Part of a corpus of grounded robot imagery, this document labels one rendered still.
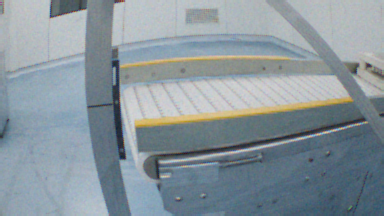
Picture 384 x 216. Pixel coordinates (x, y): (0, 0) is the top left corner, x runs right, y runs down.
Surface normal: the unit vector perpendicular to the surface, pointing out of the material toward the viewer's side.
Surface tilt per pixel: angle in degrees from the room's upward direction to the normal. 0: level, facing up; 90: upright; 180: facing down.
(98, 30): 90
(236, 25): 90
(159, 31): 90
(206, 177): 90
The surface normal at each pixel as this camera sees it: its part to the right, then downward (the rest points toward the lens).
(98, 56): 0.24, 0.33
